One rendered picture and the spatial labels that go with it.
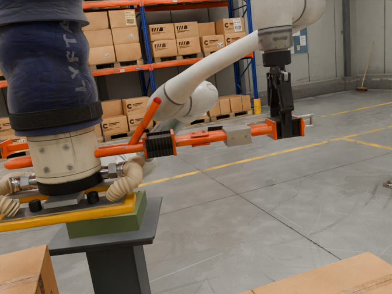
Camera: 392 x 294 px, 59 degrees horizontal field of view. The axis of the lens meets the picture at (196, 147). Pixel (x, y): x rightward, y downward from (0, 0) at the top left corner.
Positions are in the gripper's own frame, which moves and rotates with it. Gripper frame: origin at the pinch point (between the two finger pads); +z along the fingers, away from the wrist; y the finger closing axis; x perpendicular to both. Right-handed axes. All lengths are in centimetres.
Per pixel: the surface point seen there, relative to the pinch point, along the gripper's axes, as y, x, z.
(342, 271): -32, 32, 73
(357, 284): -22, 34, 73
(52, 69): 11, -55, -22
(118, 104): -767, -153, 49
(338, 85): -1036, 534, 104
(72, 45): 8, -51, -27
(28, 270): 0, -77, 32
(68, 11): 8, -50, -35
